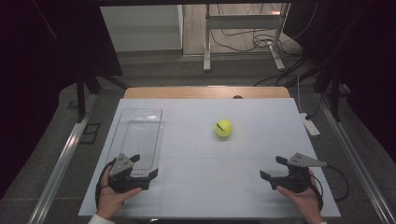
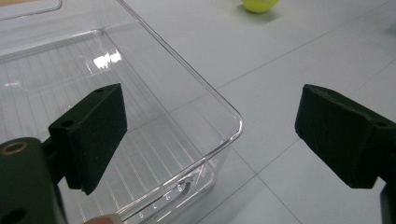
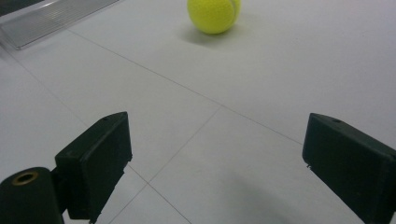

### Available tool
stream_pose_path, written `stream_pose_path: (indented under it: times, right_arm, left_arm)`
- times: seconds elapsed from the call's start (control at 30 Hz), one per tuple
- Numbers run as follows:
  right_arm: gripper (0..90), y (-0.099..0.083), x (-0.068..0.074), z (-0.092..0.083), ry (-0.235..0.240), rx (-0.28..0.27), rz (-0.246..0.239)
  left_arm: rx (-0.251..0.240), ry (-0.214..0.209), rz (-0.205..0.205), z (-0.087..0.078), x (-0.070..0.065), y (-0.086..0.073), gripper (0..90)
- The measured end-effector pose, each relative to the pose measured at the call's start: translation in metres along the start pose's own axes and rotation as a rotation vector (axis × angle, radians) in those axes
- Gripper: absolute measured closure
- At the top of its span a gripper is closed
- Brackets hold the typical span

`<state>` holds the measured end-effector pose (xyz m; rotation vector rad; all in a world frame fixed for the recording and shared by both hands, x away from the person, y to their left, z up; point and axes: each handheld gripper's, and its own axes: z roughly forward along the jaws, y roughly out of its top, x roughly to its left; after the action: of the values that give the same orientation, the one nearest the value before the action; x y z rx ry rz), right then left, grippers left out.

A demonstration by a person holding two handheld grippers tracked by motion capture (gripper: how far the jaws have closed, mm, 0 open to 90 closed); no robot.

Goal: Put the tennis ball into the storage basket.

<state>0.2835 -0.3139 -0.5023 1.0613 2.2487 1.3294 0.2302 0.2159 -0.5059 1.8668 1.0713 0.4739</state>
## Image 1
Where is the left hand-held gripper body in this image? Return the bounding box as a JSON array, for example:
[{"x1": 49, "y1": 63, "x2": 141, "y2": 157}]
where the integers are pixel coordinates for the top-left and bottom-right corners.
[{"x1": 106, "y1": 152, "x2": 151, "y2": 194}]

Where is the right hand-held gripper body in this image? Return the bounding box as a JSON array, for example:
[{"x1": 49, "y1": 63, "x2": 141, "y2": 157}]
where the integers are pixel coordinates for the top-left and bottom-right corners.
[{"x1": 270, "y1": 152, "x2": 328, "y2": 194}]

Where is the clear plastic container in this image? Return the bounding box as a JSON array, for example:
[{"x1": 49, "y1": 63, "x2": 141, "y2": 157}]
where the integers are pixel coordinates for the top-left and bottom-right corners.
[{"x1": 106, "y1": 107, "x2": 163, "y2": 178}]

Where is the yellow tennis ball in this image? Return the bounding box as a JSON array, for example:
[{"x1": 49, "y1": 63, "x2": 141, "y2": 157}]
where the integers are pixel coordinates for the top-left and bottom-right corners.
[{"x1": 215, "y1": 119, "x2": 233, "y2": 138}]

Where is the person's left hand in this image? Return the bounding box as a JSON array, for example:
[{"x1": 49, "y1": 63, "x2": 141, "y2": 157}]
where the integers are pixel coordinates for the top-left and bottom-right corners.
[{"x1": 96, "y1": 166, "x2": 143, "y2": 220}]

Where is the person's right hand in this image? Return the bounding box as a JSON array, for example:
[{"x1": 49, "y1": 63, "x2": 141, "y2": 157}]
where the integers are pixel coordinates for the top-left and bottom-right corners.
[{"x1": 276, "y1": 169, "x2": 325, "y2": 223}]

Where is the white power strip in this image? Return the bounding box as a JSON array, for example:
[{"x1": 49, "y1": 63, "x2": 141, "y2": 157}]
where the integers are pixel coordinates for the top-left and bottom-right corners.
[{"x1": 299, "y1": 112, "x2": 321, "y2": 137}]

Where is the white table cover board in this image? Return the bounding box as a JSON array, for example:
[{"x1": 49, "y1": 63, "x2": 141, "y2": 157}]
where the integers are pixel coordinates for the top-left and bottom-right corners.
[{"x1": 78, "y1": 98, "x2": 342, "y2": 218}]

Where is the black metal stand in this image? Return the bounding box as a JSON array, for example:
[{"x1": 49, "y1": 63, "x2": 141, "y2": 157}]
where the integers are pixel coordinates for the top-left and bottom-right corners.
[
  {"x1": 312, "y1": 62, "x2": 344, "y2": 122},
  {"x1": 74, "y1": 69, "x2": 130, "y2": 124}
]

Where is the dark curtain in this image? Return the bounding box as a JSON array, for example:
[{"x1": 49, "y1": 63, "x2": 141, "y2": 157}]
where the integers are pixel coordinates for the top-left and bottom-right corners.
[
  {"x1": 284, "y1": 0, "x2": 396, "y2": 153},
  {"x1": 0, "y1": 0, "x2": 123, "y2": 200}
]

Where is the white cabinet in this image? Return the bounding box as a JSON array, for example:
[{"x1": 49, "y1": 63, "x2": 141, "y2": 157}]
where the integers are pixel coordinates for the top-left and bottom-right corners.
[{"x1": 100, "y1": 4, "x2": 185, "y2": 53}]

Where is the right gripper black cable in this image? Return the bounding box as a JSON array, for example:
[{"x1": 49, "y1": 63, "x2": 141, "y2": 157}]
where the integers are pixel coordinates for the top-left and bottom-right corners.
[{"x1": 309, "y1": 164, "x2": 350, "y2": 213}]

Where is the white cable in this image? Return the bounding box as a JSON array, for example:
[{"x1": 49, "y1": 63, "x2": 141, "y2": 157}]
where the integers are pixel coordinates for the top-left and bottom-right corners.
[{"x1": 296, "y1": 73, "x2": 305, "y2": 115}]

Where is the bundle of black floor cables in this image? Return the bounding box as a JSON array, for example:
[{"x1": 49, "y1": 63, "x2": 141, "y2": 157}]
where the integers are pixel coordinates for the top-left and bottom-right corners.
[{"x1": 209, "y1": 3, "x2": 312, "y2": 88}]

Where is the grey metal desk frame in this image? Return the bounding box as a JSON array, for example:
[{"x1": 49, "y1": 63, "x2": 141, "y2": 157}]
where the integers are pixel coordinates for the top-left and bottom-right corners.
[{"x1": 203, "y1": 3, "x2": 291, "y2": 73}]

